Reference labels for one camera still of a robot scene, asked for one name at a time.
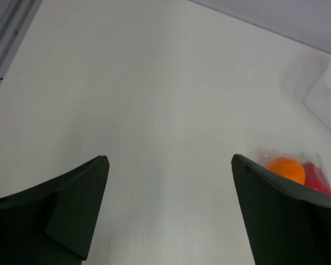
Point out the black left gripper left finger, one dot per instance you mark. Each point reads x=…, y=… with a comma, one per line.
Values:
x=54, y=222

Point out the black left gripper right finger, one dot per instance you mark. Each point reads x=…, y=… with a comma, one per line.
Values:
x=286, y=222

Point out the red fake pepper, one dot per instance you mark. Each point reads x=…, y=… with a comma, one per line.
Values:
x=315, y=178

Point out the orange fake fruit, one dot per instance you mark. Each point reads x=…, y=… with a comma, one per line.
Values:
x=287, y=167

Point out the clear zip top bag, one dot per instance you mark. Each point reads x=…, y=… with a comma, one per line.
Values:
x=265, y=157

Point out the white plastic basket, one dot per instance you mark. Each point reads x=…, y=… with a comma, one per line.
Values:
x=318, y=99

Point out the aluminium frame post left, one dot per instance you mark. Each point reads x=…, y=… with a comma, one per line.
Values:
x=15, y=19

